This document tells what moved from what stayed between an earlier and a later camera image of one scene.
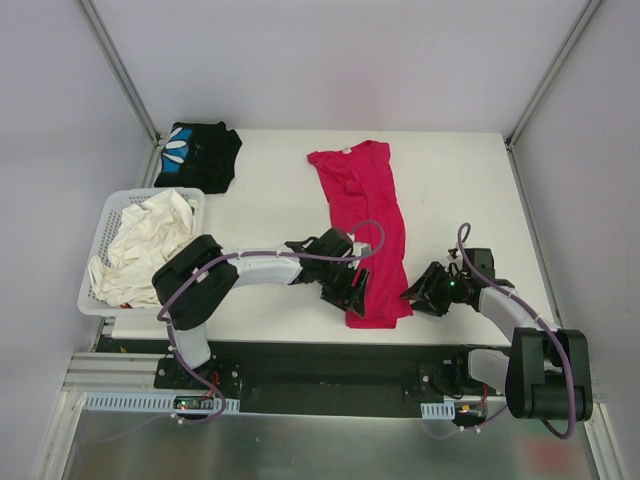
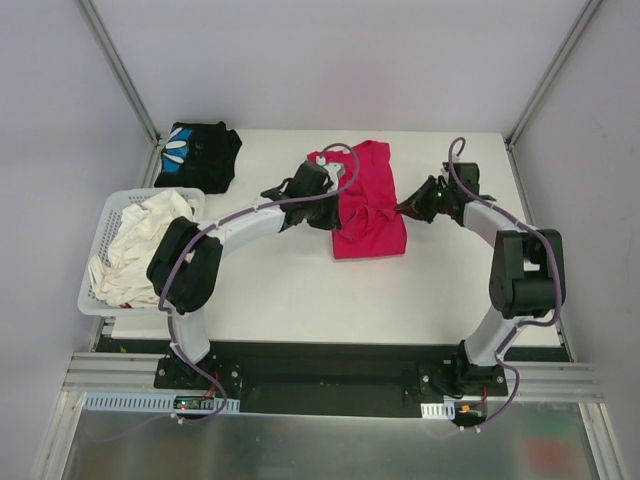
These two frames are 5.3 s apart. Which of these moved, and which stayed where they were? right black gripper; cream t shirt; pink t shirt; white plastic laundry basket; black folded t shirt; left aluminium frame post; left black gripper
Moved: left black gripper; pink t shirt; right black gripper
Stayed: black folded t shirt; white plastic laundry basket; cream t shirt; left aluminium frame post
